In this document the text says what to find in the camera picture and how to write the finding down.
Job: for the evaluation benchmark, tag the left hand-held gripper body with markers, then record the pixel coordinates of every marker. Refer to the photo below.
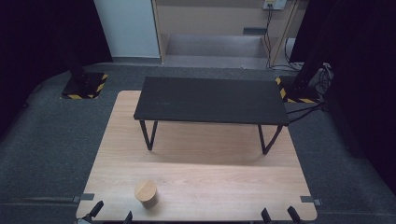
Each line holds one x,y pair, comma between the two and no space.
82,221

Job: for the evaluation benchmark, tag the round wooden box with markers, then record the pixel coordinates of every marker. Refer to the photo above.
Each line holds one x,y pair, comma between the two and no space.
146,193

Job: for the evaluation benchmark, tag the grey tape piece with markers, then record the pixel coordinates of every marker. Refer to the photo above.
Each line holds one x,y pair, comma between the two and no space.
310,200
84,197

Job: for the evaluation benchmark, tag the black stand base striped tape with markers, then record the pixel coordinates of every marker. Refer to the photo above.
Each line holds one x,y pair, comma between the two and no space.
295,95
84,88

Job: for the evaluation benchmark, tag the black raised shelf stand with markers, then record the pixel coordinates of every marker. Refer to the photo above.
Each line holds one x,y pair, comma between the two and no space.
211,99

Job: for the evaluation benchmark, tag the black stand pole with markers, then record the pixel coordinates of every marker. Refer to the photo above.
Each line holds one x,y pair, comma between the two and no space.
306,73
77,73

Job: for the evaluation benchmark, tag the dark curtain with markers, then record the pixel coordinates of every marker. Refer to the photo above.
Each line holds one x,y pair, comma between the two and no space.
358,77
46,46

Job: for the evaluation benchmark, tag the white panel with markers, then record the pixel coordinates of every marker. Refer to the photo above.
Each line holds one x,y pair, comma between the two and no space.
127,28

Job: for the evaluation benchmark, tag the grey label on cabinet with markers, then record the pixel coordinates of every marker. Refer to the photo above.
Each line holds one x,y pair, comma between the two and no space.
254,30

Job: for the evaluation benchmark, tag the white wall socket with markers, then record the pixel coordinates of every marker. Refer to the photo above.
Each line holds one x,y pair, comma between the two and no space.
274,3

